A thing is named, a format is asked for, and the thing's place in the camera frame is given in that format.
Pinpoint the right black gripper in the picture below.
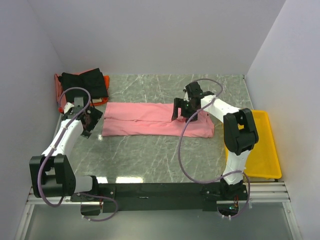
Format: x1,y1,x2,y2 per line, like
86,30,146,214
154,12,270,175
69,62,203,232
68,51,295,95
171,97,199,123

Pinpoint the pink t shirt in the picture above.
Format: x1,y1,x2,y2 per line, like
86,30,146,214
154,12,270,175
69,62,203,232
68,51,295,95
101,101,216,139

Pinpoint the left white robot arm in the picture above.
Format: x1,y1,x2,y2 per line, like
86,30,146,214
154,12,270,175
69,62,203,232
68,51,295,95
29,97,103,201

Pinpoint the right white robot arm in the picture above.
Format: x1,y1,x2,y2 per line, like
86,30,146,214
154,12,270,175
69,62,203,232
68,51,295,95
171,80,259,200

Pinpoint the cream folded t shirt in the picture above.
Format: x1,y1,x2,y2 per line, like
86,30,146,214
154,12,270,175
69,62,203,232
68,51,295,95
92,98,103,104

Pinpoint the black folded t shirt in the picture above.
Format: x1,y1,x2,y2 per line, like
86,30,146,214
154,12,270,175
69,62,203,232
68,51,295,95
58,68,109,100

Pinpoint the orange folded t shirt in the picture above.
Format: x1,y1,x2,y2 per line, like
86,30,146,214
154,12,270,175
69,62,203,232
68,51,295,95
91,75,110,106

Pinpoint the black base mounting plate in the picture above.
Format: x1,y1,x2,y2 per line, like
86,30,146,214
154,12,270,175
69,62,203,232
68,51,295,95
70,182,248,213

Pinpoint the yellow plastic tray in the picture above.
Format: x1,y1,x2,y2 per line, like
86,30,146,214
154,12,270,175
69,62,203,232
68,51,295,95
223,108,282,179

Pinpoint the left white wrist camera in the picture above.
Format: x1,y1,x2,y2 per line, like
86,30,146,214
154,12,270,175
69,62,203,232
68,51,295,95
58,102,74,114

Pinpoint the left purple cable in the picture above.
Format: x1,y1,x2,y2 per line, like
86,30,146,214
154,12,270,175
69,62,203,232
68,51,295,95
37,87,119,223

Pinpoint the purple cable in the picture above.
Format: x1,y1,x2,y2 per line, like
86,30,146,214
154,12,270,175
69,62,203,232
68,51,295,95
177,78,251,220
37,87,119,223

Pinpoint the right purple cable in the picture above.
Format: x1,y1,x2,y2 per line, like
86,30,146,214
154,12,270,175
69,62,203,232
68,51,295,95
177,78,251,220

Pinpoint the aluminium frame rail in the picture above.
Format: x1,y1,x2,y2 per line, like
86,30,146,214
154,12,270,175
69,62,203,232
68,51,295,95
26,182,291,205

